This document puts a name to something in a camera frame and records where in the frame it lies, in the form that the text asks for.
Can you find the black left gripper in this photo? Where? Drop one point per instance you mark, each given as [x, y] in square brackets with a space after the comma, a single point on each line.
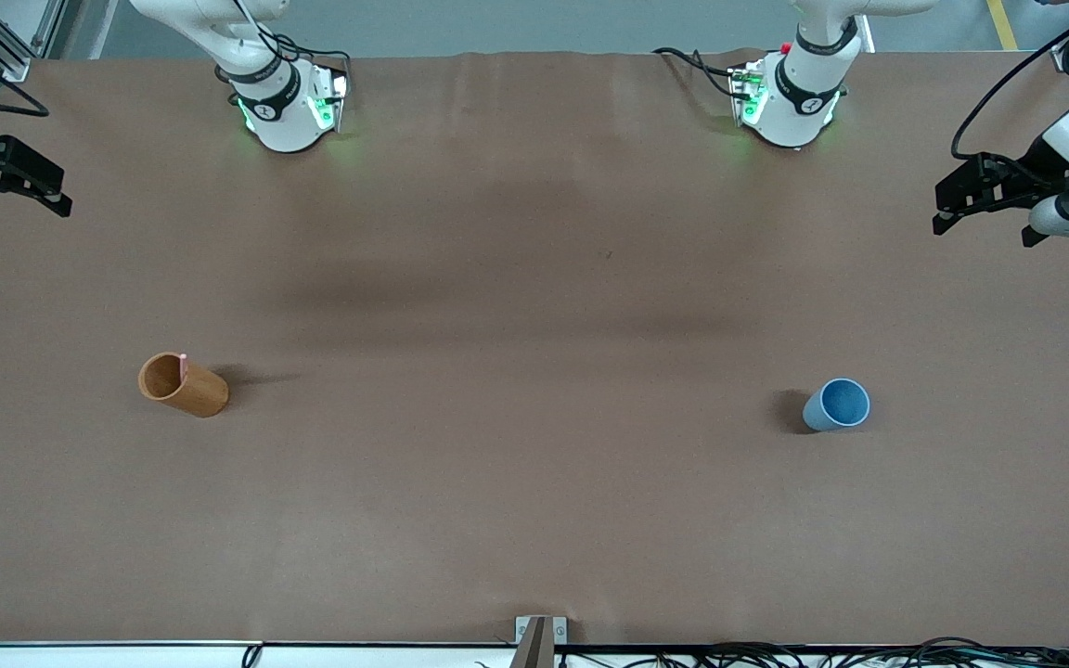
[1032, 173]

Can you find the blue cup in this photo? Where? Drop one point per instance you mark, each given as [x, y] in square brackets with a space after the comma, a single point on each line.
[837, 405]

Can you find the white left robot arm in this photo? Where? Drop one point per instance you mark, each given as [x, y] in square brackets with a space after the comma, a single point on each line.
[799, 102]

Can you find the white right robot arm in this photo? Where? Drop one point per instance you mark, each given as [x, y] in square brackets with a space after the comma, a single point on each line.
[279, 111]

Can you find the brown wooden cup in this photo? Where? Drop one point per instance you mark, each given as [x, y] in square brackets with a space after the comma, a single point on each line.
[184, 385]

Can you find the yellow floor tape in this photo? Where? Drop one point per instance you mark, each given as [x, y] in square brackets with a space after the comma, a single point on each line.
[1002, 23]

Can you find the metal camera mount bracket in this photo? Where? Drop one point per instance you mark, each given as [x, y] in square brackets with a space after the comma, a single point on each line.
[541, 640]

